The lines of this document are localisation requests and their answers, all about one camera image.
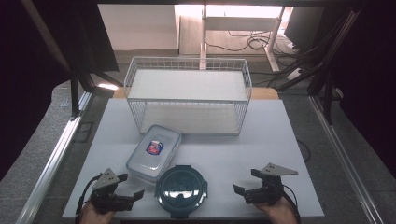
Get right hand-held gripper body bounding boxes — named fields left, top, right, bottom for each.
left=244, top=162, right=299, bottom=205

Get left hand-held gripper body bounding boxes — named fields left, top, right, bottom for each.
left=90, top=167, right=135, bottom=215

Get dark round lid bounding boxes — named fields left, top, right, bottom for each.
left=154, top=164, right=209, bottom=219

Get person's left hand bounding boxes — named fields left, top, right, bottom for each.
left=78, top=202, right=117, bottom=224

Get person's right hand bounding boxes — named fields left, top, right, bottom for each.
left=255, top=198, right=299, bottom=224

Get clear rectangular lidded container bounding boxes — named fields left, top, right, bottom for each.
left=125, top=124, right=183, bottom=184

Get black metal stand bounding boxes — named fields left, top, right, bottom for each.
left=276, top=8, right=362, bottom=126
left=69, top=68, right=125, bottom=121

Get white power strip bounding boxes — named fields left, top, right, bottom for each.
left=285, top=66, right=304, bottom=82

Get black curtain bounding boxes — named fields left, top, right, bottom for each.
left=0, top=0, right=120, bottom=182
left=323, top=0, right=396, bottom=172

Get white cabinet panel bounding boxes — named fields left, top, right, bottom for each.
left=97, top=4, right=180, bottom=52

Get right hand-held gripper cable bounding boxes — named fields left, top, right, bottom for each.
left=281, top=184, right=302, bottom=224

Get hand-held gripper cable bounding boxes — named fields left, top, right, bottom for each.
left=281, top=184, right=302, bottom=224
left=74, top=173, right=103, bottom=224

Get left hand-held gripper cable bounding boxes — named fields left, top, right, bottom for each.
left=74, top=173, right=103, bottom=224

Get thin black cable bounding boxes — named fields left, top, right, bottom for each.
left=296, top=139, right=312, bottom=163

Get aluminium frame rail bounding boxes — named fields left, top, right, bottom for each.
left=14, top=91, right=93, bottom=224
left=307, top=94, right=386, bottom=224

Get black floor cables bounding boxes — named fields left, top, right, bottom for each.
left=205, top=29, right=273, bottom=53

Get white desk frame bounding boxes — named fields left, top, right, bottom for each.
left=174, top=4, right=288, bottom=73

